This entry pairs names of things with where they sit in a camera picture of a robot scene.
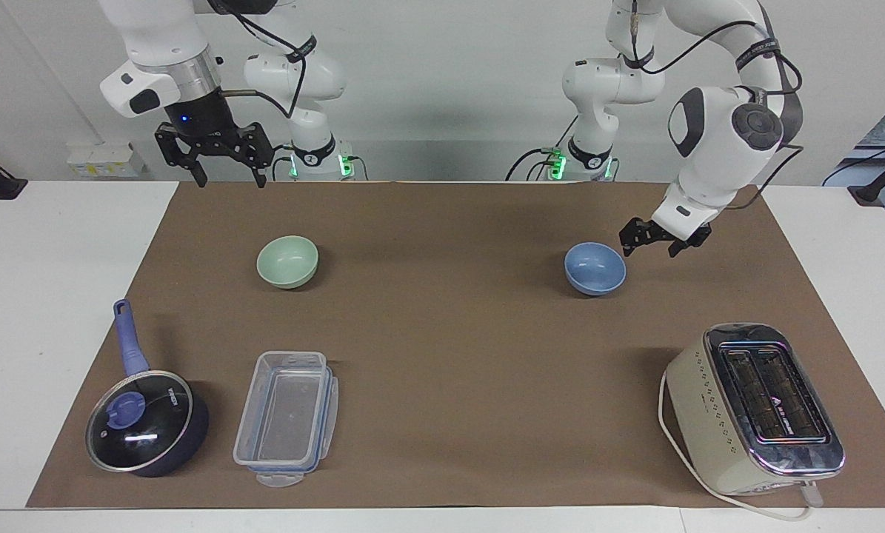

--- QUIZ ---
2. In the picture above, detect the white toaster cable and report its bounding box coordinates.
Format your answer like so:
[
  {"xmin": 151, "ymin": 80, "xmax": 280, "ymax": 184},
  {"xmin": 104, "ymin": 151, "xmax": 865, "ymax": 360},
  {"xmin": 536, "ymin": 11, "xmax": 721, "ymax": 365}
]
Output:
[{"xmin": 658, "ymin": 369, "xmax": 825, "ymax": 522}]

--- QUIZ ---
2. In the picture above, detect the green bowl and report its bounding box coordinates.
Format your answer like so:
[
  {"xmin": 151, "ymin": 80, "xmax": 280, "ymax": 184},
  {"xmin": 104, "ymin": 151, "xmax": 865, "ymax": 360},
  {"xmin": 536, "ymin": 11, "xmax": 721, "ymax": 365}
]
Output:
[{"xmin": 256, "ymin": 235, "xmax": 320, "ymax": 290}]

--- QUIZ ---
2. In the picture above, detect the beige and chrome toaster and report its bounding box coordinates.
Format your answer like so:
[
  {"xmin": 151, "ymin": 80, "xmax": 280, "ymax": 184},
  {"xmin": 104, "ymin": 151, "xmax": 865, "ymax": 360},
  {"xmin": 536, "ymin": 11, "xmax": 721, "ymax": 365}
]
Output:
[{"xmin": 664, "ymin": 321, "xmax": 847, "ymax": 497}]

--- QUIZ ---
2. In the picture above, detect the blue bowl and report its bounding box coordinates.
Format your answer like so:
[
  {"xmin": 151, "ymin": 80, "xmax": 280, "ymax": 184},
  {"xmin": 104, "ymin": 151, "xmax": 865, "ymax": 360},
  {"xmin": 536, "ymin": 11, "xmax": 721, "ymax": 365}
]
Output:
[{"xmin": 564, "ymin": 241, "xmax": 628, "ymax": 298}]

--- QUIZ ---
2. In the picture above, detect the glass lid with blue knob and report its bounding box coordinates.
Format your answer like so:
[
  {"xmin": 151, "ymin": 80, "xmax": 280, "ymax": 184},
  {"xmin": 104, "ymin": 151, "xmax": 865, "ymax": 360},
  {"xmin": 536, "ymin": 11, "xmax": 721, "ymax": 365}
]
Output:
[{"xmin": 86, "ymin": 369, "xmax": 194, "ymax": 474}]

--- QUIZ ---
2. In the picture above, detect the black cable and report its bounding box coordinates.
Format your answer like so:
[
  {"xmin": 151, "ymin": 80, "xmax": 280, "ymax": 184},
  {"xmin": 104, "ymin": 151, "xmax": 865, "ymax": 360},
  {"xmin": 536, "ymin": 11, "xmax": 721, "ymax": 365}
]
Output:
[
  {"xmin": 270, "ymin": 144, "xmax": 299, "ymax": 183},
  {"xmin": 627, "ymin": 0, "xmax": 806, "ymax": 212},
  {"xmin": 208, "ymin": 0, "xmax": 318, "ymax": 120},
  {"xmin": 505, "ymin": 114, "xmax": 581, "ymax": 183},
  {"xmin": 821, "ymin": 132, "xmax": 885, "ymax": 187}
]

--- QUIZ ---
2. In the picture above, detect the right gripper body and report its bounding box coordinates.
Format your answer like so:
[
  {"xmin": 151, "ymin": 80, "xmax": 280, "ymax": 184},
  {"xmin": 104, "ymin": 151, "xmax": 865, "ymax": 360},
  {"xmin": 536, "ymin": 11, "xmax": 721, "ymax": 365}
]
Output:
[{"xmin": 163, "ymin": 90, "xmax": 245, "ymax": 150}]

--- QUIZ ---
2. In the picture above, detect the dark blue saucepan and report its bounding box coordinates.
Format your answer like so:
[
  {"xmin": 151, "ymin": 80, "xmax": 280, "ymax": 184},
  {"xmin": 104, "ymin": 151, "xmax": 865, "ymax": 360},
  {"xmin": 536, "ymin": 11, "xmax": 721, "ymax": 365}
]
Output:
[{"xmin": 84, "ymin": 298, "xmax": 210, "ymax": 479}]

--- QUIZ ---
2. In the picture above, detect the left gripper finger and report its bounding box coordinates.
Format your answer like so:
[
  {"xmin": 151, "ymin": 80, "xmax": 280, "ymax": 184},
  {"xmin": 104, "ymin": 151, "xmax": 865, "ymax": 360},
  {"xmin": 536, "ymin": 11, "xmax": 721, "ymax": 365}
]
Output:
[
  {"xmin": 619, "ymin": 217, "xmax": 667, "ymax": 258},
  {"xmin": 667, "ymin": 224, "xmax": 712, "ymax": 258}
]

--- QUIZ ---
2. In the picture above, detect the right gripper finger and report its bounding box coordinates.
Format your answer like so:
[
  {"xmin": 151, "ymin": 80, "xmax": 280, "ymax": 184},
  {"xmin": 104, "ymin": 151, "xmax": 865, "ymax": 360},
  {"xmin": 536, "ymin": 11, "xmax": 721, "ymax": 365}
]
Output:
[
  {"xmin": 154, "ymin": 122, "xmax": 210, "ymax": 189},
  {"xmin": 224, "ymin": 121, "xmax": 275, "ymax": 190}
]

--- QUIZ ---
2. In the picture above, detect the clear plastic container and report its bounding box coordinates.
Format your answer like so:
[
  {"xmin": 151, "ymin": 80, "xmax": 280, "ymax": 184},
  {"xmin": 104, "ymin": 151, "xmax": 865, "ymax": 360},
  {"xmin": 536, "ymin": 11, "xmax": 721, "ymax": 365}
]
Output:
[{"xmin": 232, "ymin": 350, "xmax": 340, "ymax": 488}]

